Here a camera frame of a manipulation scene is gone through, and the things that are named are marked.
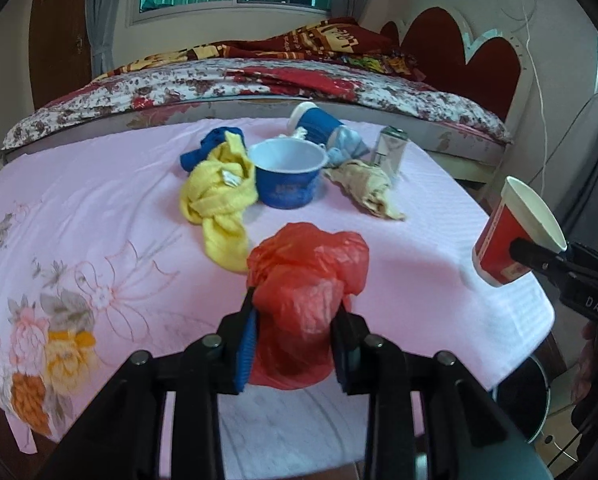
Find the pink flowered tablecloth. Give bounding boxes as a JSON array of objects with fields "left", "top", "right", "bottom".
[{"left": 0, "top": 119, "right": 556, "bottom": 480}]

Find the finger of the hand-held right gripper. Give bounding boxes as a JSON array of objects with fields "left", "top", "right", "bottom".
[{"left": 510, "top": 238, "right": 570, "bottom": 281}]

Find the beige cloth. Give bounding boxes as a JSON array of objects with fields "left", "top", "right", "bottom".
[{"left": 324, "top": 160, "right": 407, "bottom": 221}]

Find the person's right hand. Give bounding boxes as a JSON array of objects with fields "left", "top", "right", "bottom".
[{"left": 571, "top": 321, "right": 598, "bottom": 406}]

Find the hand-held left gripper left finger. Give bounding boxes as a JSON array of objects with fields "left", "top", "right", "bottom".
[{"left": 39, "top": 287, "right": 260, "bottom": 480}]

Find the yellow cloth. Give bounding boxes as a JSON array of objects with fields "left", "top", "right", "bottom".
[{"left": 180, "top": 132, "right": 258, "bottom": 273}]

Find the brown wooden door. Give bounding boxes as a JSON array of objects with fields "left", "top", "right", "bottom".
[{"left": 29, "top": 0, "right": 94, "bottom": 111}]

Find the clear plastic bottle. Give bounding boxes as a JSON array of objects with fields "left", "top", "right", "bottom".
[{"left": 374, "top": 127, "right": 410, "bottom": 187}]

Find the red plastic bag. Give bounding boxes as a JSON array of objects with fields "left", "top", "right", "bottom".
[{"left": 246, "top": 222, "right": 370, "bottom": 390}]

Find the white cable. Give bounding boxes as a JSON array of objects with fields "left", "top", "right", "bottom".
[{"left": 521, "top": 0, "right": 550, "bottom": 181}]

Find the blue cup with white lid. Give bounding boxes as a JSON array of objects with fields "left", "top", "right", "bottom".
[{"left": 287, "top": 102, "right": 347, "bottom": 148}]

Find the blue paper bowl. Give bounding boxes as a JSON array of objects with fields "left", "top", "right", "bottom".
[{"left": 248, "top": 139, "right": 330, "bottom": 209}]

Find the blue face mask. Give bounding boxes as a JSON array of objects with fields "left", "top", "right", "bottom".
[{"left": 324, "top": 126, "right": 370, "bottom": 168}]

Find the red printed blanket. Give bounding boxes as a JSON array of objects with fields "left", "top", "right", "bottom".
[{"left": 94, "top": 17, "right": 420, "bottom": 86}]

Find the bed with floral sheet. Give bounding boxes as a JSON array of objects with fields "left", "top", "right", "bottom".
[{"left": 1, "top": 57, "right": 512, "bottom": 186}]

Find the red paper cup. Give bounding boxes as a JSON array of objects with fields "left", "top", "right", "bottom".
[{"left": 472, "top": 176, "right": 568, "bottom": 287}]

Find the red heart-shaped headboard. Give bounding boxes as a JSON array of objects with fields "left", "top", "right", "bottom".
[{"left": 379, "top": 7, "right": 534, "bottom": 121}]

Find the metal trash bin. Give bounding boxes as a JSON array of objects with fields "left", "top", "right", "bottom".
[{"left": 494, "top": 357, "right": 552, "bottom": 443}]

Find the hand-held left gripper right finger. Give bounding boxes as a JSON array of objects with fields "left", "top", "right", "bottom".
[{"left": 329, "top": 305, "right": 554, "bottom": 480}]

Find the blue cloth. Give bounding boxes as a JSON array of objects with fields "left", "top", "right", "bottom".
[{"left": 180, "top": 128, "right": 244, "bottom": 172}]

